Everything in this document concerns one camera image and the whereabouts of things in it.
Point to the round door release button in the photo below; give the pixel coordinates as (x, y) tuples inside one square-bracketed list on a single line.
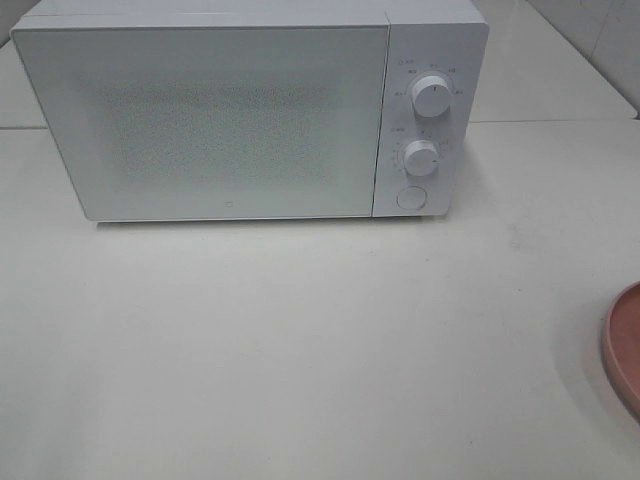
[(412, 198)]

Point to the white microwave door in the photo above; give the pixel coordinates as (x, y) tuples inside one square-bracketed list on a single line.
[(199, 124)]

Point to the pink round plate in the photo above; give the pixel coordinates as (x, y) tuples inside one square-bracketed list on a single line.
[(620, 347)]

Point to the white lower timer knob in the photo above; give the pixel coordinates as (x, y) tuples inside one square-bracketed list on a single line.
[(420, 158)]

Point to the white upper power knob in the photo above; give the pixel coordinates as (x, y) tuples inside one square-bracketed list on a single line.
[(431, 94)]

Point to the white microwave oven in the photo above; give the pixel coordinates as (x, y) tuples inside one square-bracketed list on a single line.
[(423, 36)]

